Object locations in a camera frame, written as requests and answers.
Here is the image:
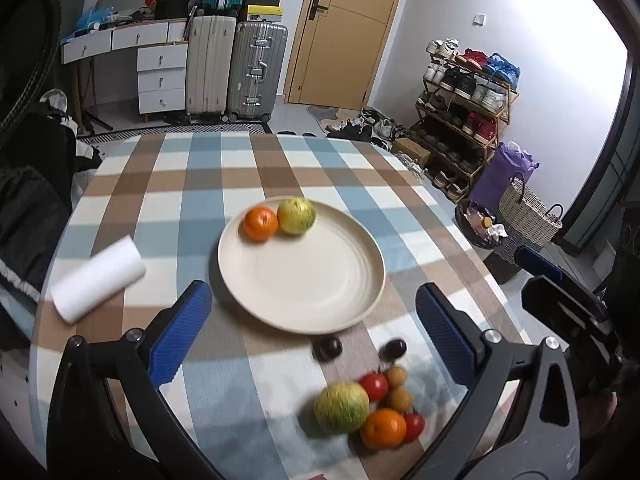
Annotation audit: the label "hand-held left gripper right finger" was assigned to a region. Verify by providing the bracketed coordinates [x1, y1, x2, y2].
[400, 282, 583, 480]

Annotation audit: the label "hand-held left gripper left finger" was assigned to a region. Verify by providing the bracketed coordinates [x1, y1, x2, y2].
[46, 280, 226, 480]

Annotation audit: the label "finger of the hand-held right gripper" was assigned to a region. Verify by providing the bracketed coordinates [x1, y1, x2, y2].
[514, 246, 603, 308]
[521, 276, 614, 342]

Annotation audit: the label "dark purple plum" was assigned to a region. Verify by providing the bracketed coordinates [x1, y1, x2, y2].
[378, 338, 408, 363]
[312, 335, 344, 363]

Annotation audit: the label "red tomato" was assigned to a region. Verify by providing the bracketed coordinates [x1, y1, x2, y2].
[359, 372, 390, 403]
[402, 412, 426, 443]

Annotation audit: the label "orange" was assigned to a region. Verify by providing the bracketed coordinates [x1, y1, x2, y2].
[243, 206, 279, 242]
[360, 408, 407, 451]

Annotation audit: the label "green netted melon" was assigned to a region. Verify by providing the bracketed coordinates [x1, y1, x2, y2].
[313, 381, 371, 435]

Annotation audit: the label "cream round plate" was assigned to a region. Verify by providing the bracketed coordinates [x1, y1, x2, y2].
[217, 196, 387, 334]

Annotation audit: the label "person's right hand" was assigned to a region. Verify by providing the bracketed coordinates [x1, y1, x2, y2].
[579, 391, 620, 442]

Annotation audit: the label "grey woven basket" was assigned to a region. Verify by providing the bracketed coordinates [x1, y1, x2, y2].
[482, 235, 526, 286]

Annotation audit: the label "black trash bin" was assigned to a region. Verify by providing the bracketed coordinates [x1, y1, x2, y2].
[454, 200, 511, 251]

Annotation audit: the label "purple bag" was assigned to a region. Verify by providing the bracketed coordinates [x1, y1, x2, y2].
[467, 141, 541, 206]

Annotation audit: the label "white paper towel roll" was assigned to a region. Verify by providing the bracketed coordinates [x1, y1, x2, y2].
[50, 235, 147, 323]

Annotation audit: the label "dark glass door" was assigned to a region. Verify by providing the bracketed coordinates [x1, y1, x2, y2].
[565, 55, 640, 261]

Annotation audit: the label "wooden shoe rack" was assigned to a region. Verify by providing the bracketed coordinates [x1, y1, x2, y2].
[415, 40, 521, 201]

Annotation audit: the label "yellow green guava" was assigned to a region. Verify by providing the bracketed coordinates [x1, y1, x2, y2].
[277, 198, 317, 236]

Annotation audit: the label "cardboard box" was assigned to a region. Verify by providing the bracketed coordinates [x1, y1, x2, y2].
[392, 137, 432, 166]

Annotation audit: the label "striped rug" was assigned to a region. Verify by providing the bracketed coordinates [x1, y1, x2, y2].
[75, 120, 273, 143]

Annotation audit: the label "dark clothing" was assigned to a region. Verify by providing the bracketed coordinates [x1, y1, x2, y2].
[0, 110, 101, 311]

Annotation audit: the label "pile of loose shoes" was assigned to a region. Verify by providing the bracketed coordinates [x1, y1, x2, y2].
[325, 107, 401, 148]

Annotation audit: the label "door mat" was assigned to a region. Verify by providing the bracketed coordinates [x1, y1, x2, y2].
[306, 104, 351, 133]

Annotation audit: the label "white desk with drawers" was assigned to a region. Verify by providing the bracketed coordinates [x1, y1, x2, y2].
[60, 19, 191, 116]

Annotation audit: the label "beige suitcase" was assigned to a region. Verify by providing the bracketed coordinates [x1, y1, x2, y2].
[186, 14, 238, 117]

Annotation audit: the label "silver suitcase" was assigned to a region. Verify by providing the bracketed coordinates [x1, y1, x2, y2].
[227, 21, 289, 123]

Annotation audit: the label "wooden door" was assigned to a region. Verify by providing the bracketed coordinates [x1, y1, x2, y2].
[287, 0, 411, 111]

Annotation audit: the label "black storage box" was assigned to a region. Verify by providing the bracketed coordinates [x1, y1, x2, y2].
[155, 0, 196, 21]

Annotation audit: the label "blue plastic bags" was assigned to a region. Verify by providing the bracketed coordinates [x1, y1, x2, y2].
[75, 5, 118, 31]

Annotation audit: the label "black wicker chair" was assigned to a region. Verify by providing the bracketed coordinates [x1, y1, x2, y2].
[0, 0, 66, 131]

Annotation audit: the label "woven basket with handles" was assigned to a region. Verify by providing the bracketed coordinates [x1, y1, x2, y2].
[497, 172, 563, 253]

